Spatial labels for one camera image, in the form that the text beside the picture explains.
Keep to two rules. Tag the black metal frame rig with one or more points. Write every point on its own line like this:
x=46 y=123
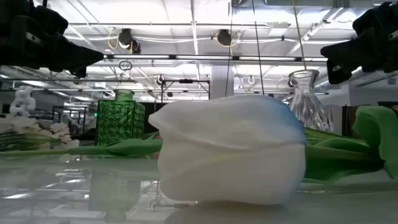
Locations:
x=186 y=81

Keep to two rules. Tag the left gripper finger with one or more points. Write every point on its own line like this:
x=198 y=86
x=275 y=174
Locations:
x=71 y=56
x=81 y=73

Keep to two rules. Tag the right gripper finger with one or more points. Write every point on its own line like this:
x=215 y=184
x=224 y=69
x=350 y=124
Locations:
x=351 y=53
x=335 y=73

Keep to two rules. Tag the pale blossom spray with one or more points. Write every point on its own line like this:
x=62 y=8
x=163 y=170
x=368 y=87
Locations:
x=63 y=133
x=15 y=127

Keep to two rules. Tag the long ceiling light strip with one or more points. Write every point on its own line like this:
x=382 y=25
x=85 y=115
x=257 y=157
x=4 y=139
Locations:
x=214 y=57

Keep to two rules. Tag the green glass vase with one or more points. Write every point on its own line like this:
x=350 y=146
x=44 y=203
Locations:
x=119 y=121

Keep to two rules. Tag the white humanoid robot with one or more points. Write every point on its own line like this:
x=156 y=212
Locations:
x=21 y=99

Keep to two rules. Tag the clear ribbed glass vase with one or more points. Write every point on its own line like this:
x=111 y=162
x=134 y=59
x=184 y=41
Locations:
x=306 y=105

